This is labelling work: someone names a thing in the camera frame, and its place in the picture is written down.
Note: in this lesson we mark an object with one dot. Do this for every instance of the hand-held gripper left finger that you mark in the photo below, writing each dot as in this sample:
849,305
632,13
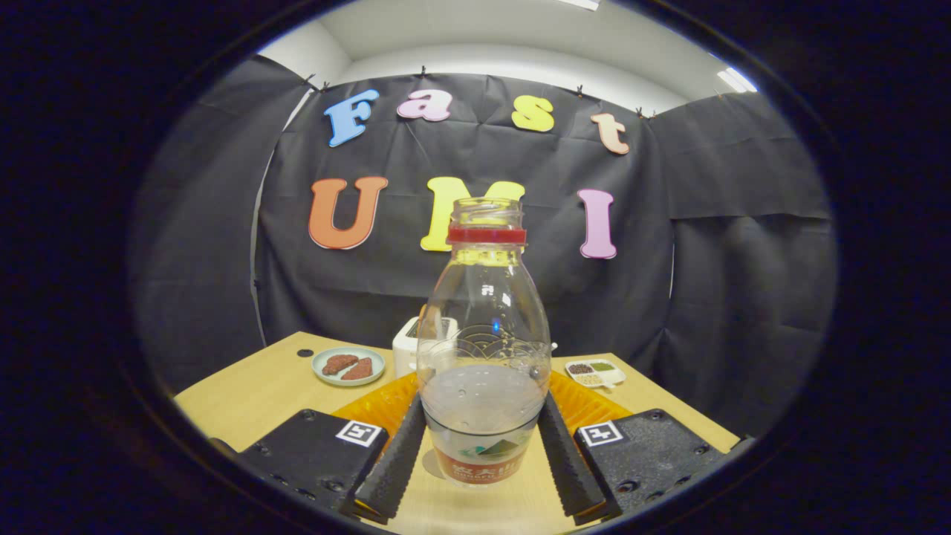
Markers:
394,468

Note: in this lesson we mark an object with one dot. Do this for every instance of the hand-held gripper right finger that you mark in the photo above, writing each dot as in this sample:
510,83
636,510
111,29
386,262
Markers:
568,468

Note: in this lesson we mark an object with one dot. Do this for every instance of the clear plastic juice bottle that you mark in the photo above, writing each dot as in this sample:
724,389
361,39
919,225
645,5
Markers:
483,416

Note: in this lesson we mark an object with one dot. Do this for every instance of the white divided spice dish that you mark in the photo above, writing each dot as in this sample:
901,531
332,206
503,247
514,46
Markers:
594,374

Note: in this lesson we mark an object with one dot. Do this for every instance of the brown sausage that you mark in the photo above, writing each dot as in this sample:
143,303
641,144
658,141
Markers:
359,369
339,364

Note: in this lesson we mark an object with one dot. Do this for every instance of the pale green plate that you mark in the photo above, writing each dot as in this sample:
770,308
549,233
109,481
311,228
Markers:
334,379

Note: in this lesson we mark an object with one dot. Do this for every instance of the white toaster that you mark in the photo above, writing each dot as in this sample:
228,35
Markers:
405,349

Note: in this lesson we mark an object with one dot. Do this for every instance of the wooden table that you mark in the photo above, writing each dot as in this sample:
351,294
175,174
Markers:
252,401

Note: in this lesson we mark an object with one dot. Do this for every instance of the small ceiling light panel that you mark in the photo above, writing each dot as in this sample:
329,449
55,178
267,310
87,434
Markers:
737,79

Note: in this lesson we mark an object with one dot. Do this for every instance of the large ceiling light panel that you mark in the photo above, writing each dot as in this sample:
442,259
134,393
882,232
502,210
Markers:
579,4

